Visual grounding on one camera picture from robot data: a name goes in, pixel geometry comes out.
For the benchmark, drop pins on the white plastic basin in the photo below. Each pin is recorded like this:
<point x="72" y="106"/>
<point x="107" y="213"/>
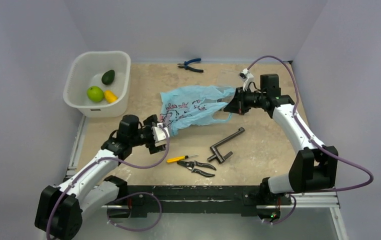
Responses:
<point x="86" y="71"/>

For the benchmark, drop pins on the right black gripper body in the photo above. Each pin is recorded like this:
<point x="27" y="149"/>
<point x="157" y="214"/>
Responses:
<point x="238" y="103"/>

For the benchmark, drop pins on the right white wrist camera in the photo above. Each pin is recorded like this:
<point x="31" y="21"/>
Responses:
<point x="247" y="77"/>

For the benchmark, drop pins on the yellow fake fruit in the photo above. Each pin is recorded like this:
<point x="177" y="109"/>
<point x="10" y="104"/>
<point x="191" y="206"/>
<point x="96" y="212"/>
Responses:
<point x="110" y="97"/>

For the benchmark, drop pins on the green fake apple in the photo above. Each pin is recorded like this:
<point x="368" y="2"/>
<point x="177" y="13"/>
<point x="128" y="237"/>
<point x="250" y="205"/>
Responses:
<point x="95" y="94"/>

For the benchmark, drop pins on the yellow handled screwdriver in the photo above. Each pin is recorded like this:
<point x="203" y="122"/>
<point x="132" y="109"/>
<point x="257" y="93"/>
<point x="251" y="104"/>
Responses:
<point x="180" y="158"/>

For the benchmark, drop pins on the aluminium extrusion rail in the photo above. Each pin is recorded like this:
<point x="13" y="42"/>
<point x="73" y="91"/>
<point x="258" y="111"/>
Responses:
<point x="313" y="197"/>

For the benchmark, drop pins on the dark metal crank handle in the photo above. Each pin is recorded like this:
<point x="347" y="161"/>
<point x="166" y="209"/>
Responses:
<point x="218" y="150"/>

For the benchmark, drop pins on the clear plastic screw box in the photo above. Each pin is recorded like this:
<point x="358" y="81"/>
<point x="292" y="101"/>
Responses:
<point x="229" y="78"/>

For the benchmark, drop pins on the black handled pliers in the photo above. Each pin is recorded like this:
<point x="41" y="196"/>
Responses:
<point x="193" y="167"/>

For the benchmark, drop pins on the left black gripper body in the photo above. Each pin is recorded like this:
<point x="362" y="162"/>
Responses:
<point x="147" y="130"/>

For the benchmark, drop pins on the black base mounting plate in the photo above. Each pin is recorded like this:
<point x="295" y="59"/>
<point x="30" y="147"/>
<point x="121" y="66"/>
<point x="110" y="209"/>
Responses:
<point x="246" y="201"/>

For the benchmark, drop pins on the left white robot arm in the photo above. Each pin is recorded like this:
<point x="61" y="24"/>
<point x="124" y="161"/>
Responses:
<point x="63" y="208"/>

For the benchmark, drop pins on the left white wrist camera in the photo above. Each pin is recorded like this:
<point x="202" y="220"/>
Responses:
<point x="160" y="132"/>

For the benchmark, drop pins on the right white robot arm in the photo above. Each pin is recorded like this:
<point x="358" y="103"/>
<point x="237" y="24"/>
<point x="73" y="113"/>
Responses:
<point x="312" y="170"/>

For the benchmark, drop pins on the light blue plastic bag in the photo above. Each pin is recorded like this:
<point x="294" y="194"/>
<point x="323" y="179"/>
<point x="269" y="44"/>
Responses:
<point x="195" y="105"/>

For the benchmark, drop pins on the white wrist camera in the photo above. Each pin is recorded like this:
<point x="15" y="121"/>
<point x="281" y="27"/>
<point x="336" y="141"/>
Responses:
<point x="247" y="77"/>
<point x="160" y="132"/>

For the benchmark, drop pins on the dark green fake avocado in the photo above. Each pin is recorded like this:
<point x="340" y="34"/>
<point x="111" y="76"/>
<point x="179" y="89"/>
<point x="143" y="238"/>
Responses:
<point x="108" y="77"/>

